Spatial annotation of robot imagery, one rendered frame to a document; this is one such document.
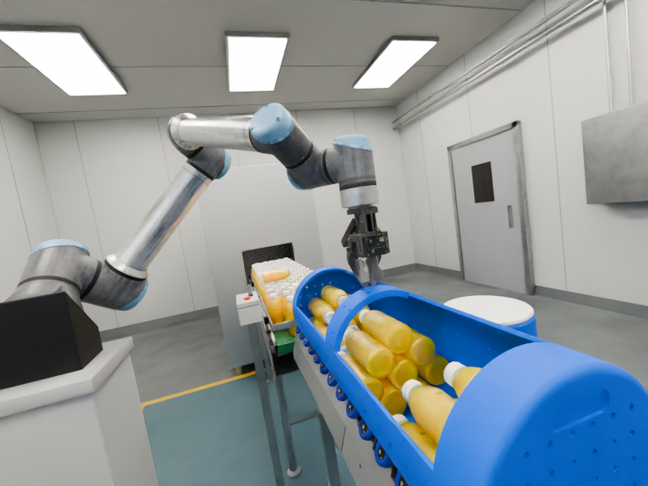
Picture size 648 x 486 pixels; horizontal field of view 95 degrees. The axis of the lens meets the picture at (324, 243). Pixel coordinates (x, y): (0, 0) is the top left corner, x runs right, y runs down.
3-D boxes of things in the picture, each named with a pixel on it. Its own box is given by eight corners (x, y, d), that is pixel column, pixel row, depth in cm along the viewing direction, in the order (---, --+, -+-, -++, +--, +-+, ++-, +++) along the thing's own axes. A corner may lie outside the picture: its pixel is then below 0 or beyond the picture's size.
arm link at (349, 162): (340, 144, 77) (376, 133, 72) (347, 192, 78) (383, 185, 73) (321, 139, 69) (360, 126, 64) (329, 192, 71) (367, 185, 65)
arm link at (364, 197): (334, 193, 75) (368, 188, 77) (337, 212, 75) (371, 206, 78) (347, 188, 66) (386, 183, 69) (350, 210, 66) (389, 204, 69)
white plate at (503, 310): (437, 297, 118) (437, 300, 118) (445, 325, 92) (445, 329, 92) (516, 293, 110) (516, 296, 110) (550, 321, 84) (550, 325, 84)
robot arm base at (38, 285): (-23, 306, 77) (-8, 276, 83) (15, 340, 90) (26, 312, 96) (68, 294, 84) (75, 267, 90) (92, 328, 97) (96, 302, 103)
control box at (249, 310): (240, 326, 131) (236, 304, 130) (239, 313, 150) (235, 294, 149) (262, 320, 134) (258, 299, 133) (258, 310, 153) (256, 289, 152)
